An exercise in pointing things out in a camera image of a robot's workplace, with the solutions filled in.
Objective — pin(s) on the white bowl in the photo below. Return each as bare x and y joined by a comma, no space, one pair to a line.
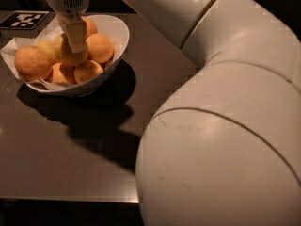
117,31

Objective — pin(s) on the black white fiducial marker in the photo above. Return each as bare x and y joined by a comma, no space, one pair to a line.
23,20

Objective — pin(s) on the orange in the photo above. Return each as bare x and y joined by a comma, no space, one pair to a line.
86,71
62,73
100,48
65,54
91,26
32,63

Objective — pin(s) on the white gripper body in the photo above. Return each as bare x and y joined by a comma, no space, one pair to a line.
68,1

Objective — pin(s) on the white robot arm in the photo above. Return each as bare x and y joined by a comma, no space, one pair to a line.
225,148

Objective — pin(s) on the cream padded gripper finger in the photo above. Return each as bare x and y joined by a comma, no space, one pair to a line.
63,22
75,30

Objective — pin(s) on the white paper liner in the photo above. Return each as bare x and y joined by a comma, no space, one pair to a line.
48,29

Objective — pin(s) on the orange hidden back left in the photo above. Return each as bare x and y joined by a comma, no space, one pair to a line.
48,47

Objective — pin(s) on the orange top back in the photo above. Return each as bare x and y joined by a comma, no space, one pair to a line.
91,26

